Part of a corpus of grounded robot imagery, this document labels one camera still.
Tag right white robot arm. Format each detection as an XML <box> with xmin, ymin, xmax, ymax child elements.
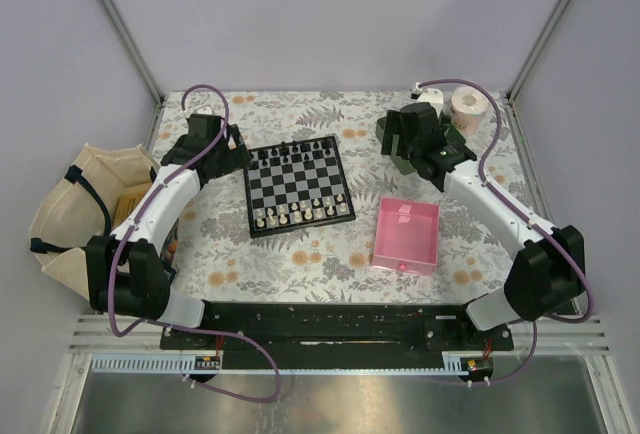
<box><xmin>381</xmin><ymin>102</ymin><xmax>586</xmax><ymax>350</ymax></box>

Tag green plastic box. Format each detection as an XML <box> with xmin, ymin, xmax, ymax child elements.
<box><xmin>381</xmin><ymin>111</ymin><xmax>477</xmax><ymax>181</ymax></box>

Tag black and grey chessboard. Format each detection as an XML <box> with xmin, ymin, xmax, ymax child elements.
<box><xmin>244</xmin><ymin>135</ymin><xmax>356</xmax><ymax>239</ymax></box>

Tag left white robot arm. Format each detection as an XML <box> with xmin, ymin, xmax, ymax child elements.
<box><xmin>85</xmin><ymin>114</ymin><xmax>250</xmax><ymax>349</ymax></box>

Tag beige tote bag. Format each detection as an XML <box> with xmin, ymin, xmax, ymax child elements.
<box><xmin>29</xmin><ymin>145</ymin><xmax>160</xmax><ymax>299</ymax></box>

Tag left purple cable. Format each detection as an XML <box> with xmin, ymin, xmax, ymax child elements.
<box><xmin>106</xmin><ymin>84</ymin><xmax>282</xmax><ymax>402</ymax></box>

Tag purple cable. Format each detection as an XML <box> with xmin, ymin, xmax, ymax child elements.
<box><xmin>409</xmin><ymin>78</ymin><xmax>598</xmax><ymax>387</ymax></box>
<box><xmin>106</xmin><ymin>84</ymin><xmax>282</xmax><ymax>402</ymax></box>

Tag tape roll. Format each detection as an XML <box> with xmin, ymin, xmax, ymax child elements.
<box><xmin>446</xmin><ymin>85</ymin><xmax>490</xmax><ymax>138</ymax></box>

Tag floral tablecloth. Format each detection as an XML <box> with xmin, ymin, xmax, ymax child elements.
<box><xmin>152</xmin><ymin>91</ymin><xmax>511</xmax><ymax>304</ymax></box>

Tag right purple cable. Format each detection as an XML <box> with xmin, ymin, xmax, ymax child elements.
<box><xmin>409</xmin><ymin>78</ymin><xmax>598</xmax><ymax>387</ymax></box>

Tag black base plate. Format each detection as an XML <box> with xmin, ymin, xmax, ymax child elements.
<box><xmin>159</xmin><ymin>302</ymin><xmax>515</xmax><ymax>353</ymax></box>

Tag pink plastic box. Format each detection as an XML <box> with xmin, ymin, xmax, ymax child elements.
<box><xmin>371</xmin><ymin>197</ymin><xmax>440</xmax><ymax>276</ymax></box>

